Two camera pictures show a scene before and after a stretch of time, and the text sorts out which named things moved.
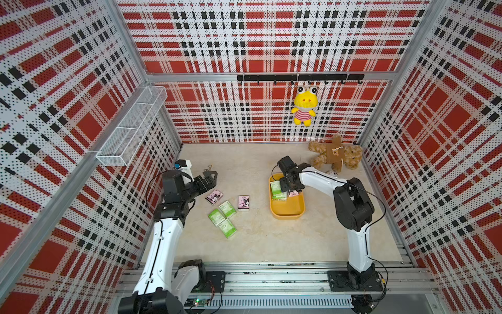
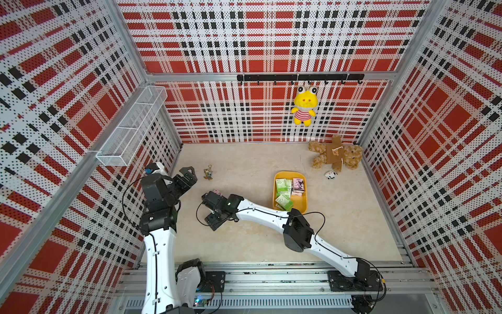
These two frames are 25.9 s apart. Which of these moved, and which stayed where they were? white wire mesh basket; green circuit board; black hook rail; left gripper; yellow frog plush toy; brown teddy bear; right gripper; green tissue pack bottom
Moved: right gripper; left gripper; green tissue pack bottom
Stayed: yellow frog plush toy; green circuit board; white wire mesh basket; black hook rail; brown teddy bear
